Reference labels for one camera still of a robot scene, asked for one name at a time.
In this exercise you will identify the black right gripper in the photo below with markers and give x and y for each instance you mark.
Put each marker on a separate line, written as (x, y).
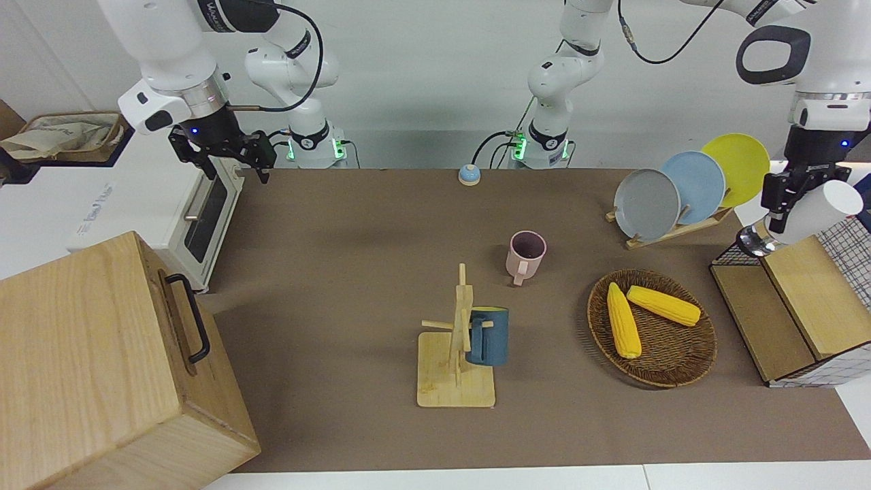
(211, 133)

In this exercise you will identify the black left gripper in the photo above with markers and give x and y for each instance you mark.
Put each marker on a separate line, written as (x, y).
(813, 153)

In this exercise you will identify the white cup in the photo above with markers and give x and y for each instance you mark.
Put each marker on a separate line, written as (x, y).
(816, 211)

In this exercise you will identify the pink mug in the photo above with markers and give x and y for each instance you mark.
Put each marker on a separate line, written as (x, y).
(518, 265)

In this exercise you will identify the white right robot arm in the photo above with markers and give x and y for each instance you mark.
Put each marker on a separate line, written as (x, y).
(163, 41)

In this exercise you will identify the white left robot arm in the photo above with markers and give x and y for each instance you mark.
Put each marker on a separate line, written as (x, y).
(565, 68)

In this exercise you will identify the blue stand base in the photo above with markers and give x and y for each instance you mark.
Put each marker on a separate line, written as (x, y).
(866, 207)

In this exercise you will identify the yellow plate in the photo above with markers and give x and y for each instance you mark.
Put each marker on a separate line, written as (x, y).
(745, 163)

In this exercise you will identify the cream toaster oven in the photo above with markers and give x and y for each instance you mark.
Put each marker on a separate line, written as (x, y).
(136, 197)

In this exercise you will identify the light blue plate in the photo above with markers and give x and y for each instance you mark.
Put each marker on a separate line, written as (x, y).
(701, 184)

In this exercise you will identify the wooden plate rack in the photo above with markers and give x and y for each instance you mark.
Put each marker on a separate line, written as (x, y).
(670, 233)

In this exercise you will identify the grey plate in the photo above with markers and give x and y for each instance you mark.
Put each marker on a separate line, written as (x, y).
(646, 204)

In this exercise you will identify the brown table mat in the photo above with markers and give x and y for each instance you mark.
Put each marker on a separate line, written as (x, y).
(340, 306)

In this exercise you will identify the beige cloth bag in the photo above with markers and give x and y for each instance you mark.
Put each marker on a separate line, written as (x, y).
(61, 136)

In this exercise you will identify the yellow corn cob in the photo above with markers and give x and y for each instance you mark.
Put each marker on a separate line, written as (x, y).
(663, 305)
(622, 320)

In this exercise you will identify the round brown wicker basket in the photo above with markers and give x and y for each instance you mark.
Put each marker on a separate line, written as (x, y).
(670, 354)

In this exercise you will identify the wooden cabinet box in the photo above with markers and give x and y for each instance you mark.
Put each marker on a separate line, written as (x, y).
(88, 367)

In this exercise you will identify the wooden mug tree stand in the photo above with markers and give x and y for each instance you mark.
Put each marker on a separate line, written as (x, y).
(449, 381)

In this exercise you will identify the dark blue mug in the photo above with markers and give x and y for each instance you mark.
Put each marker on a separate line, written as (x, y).
(493, 337)

